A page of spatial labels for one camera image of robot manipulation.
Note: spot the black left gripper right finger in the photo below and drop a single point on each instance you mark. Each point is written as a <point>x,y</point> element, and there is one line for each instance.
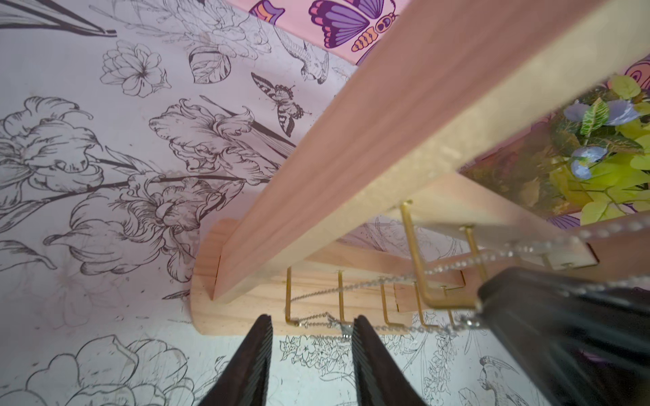
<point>378,379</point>

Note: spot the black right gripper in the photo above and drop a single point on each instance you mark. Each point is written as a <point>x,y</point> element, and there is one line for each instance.
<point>579,344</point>

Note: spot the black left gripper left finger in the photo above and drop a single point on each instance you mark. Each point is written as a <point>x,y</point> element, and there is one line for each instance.
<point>245,379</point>

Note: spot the wooden jewelry display stand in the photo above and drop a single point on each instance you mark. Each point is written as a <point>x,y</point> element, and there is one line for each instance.
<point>451,81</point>

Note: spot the potted green plant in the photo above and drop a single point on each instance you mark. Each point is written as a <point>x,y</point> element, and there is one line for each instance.
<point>585,163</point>

